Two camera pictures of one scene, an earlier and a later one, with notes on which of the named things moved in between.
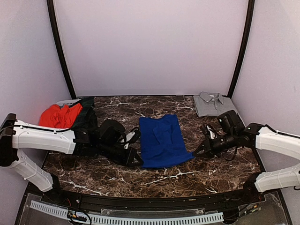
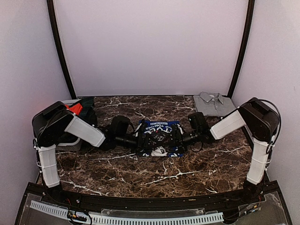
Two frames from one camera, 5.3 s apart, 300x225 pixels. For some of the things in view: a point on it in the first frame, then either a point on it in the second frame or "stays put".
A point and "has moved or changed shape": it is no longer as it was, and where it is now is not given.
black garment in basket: x=87 y=118 stays put
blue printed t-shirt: x=161 y=141 has moved or changed shape
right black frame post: x=243 y=54 stays put
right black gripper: x=208 y=146 -> x=181 y=144
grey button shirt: x=208 y=104 stays put
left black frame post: x=50 y=5 stays put
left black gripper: x=132 y=152 -> x=140 y=146
